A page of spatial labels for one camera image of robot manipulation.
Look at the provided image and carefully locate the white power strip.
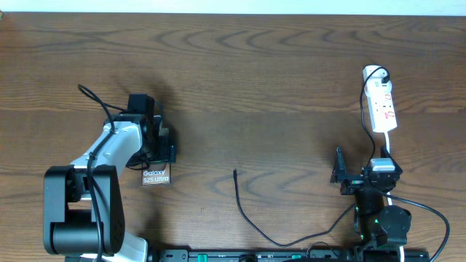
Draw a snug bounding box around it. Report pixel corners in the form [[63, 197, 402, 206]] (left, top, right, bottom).
[[363, 65, 398, 133]]

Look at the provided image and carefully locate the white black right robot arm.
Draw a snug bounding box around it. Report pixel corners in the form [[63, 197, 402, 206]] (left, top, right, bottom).
[[331, 147, 412, 252]]

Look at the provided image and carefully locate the white USB charger adapter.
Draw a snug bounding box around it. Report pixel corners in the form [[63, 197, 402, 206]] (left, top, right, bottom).
[[373, 66, 390, 84]]

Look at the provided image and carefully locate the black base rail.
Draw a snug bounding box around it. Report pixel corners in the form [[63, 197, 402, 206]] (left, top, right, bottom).
[[156, 248, 430, 262]]

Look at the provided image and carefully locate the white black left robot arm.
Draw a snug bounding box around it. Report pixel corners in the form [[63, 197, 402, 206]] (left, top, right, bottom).
[[43, 114, 176, 261]]

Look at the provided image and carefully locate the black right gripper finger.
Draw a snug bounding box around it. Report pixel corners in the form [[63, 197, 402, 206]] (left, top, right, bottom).
[[380, 146, 392, 159], [332, 147, 346, 175]]

